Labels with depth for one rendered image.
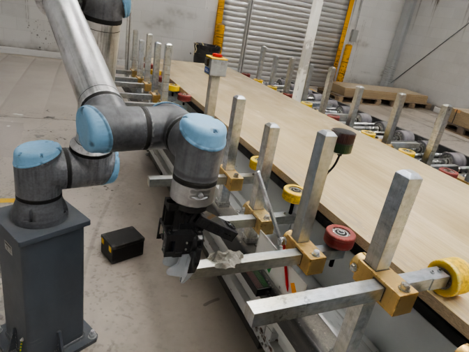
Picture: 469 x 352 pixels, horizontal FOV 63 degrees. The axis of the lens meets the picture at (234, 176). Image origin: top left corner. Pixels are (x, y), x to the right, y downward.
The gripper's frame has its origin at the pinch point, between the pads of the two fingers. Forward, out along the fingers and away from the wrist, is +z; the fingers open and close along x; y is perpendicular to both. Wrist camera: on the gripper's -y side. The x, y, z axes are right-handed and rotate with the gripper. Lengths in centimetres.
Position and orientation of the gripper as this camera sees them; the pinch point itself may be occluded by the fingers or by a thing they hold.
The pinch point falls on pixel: (185, 277)
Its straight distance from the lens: 90.6
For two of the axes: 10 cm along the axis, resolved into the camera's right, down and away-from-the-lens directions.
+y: -9.0, -0.2, -4.3
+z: -2.0, 9.1, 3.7
